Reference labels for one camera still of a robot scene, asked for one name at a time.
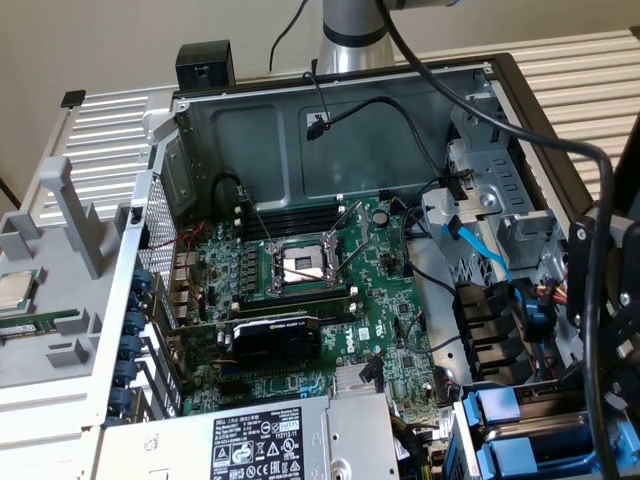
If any thin black hanging cable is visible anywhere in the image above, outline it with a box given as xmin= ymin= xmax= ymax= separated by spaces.
xmin=268 ymin=0 xmax=310 ymax=72

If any silver CPU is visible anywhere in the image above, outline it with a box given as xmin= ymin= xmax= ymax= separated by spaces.
xmin=0 ymin=269 xmax=39 ymax=314

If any dark brown panel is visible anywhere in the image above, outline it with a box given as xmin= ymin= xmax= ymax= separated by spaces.
xmin=612 ymin=144 xmax=640 ymax=216

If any looped black cable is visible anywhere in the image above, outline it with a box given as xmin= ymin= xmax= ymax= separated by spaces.
xmin=211 ymin=172 xmax=251 ymax=221

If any metal socket cover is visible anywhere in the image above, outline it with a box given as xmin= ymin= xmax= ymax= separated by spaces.
xmin=325 ymin=199 xmax=372 ymax=247

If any white rack base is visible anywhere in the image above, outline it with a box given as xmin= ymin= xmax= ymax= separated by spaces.
xmin=0 ymin=372 xmax=109 ymax=480

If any thick black camera cable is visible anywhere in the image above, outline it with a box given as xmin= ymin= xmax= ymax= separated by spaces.
xmin=372 ymin=0 xmax=625 ymax=480

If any grey parts rack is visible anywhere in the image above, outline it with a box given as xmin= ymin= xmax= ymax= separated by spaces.
xmin=0 ymin=155 xmax=132 ymax=394

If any metal disk bay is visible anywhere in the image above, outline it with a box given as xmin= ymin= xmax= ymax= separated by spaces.
xmin=447 ymin=364 xmax=640 ymax=480

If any black graphics card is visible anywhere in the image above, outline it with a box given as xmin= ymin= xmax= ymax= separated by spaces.
xmin=164 ymin=310 xmax=322 ymax=372

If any blue disk carrier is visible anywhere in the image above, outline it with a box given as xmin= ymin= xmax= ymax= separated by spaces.
xmin=474 ymin=422 xmax=624 ymax=476

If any open PC case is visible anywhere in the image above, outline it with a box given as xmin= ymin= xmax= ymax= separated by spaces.
xmin=82 ymin=52 xmax=640 ymax=480

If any green RAM stick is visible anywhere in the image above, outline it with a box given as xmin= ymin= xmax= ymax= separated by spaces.
xmin=0 ymin=308 xmax=81 ymax=341

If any grey power supply unit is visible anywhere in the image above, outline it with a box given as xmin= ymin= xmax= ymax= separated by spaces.
xmin=99 ymin=392 xmax=401 ymax=480

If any thin black fan cable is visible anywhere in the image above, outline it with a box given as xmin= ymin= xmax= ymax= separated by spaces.
xmin=402 ymin=309 xmax=462 ymax=354

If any blue SATA wire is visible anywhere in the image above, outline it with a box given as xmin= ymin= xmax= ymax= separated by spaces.
xmin=442 ymin=214 xmax=554 ymax=344

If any green motherboard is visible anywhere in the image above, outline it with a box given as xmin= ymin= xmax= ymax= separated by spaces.
xmin=169 ymin=194 xmax=454 ymax=454

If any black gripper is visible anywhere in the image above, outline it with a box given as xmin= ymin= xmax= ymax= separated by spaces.
xmin=567 ymin=218 xmax=640 ymax=416

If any black cable with connector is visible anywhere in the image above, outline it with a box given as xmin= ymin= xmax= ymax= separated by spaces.
xmin=304 ymin=95 xmax=474 ymax=201

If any black RAM slot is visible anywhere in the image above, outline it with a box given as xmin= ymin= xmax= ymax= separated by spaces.
xmin=234 ymin=299 xmax=360 ymax=325
xmin=234 ymin=207 xmax=346 ymax=240
xmin=233 ymin=285 xmax=359 ymax=310
xmin=239 ymin=195 xmax=347 ymax=224

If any thin metal locking lever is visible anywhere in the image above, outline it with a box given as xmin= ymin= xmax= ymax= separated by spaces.
xmin=333 ymin=237 xmax=374 ymax=279
xmin=238 ymin=185 xmax=276 ymax=249

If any black power connector plug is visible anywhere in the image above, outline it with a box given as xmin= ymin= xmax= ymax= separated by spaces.
xmin=333 ymin=364 xmax=387 ymax=400

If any braided power cable bundle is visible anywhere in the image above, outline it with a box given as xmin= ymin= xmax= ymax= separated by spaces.
xmin=390 ymin=415 xmax=447 ymax=480

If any red yellow power wire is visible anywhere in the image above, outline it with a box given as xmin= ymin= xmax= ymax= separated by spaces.
xmin=533 ymin=279 xmax=571 ymax=307

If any black box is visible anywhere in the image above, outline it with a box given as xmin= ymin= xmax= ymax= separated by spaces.
xmin=175 ymin=41 xmax=236 ymax=95

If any CPU socket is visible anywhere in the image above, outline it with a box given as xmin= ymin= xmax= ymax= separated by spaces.
xmin=264 ymin=234 xmax=347 ymax=297

